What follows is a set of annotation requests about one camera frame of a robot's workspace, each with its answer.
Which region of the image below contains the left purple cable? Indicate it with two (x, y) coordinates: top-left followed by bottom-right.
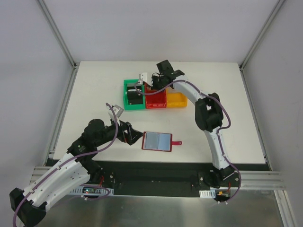
(11, 102), (119, 227)

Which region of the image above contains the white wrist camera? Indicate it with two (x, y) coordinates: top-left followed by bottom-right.
(108, 105), (124, 124)
(138, 72), (150, 85)

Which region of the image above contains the red leather card holder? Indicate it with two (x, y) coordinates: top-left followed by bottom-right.
(141, 131), (183, 152)

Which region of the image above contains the aluminium frame post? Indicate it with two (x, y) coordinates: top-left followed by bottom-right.
(36, 0), (77, 69)
(239, 0), (287, 71)

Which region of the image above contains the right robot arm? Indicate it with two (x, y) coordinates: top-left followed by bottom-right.
(151, 60), (235, 188)

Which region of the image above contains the white cable duct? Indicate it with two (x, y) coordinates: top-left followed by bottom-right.
(199, 189), (216, 199)
(69, 186), (114, 196)

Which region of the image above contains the left white cable duct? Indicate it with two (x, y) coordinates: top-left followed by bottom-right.
(69, 186), (114, 196)

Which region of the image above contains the green plastic bin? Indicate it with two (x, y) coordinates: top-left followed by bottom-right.
(123, 79), (145, 111)

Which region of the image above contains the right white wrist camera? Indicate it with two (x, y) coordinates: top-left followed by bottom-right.
(138, 72), (150, 85)

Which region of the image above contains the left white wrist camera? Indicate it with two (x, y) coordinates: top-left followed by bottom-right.
(108, 105), (124, 124)

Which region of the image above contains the right white cable duct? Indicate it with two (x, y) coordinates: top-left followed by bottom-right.
(199, 189), (216, 199)

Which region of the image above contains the red plastic bin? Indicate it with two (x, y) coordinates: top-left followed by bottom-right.
(145, 90), (167, 109)

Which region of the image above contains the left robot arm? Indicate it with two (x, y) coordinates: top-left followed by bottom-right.
(9, 119), (143, 227)

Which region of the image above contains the black card in green bin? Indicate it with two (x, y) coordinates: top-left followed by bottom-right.
(126, 85), (143, 105)

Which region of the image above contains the yellow plastic bin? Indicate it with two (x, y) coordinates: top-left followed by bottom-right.
(166, 87), (187, 108)

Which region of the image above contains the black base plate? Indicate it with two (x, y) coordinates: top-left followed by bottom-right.
(46, 158), (244, 197)

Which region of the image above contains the right aluminium frame post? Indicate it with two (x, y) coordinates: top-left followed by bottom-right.
(239, 0), (287, 71)

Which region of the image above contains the left aluminium frame post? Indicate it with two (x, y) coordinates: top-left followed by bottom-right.
(36, 0), (77, 69)

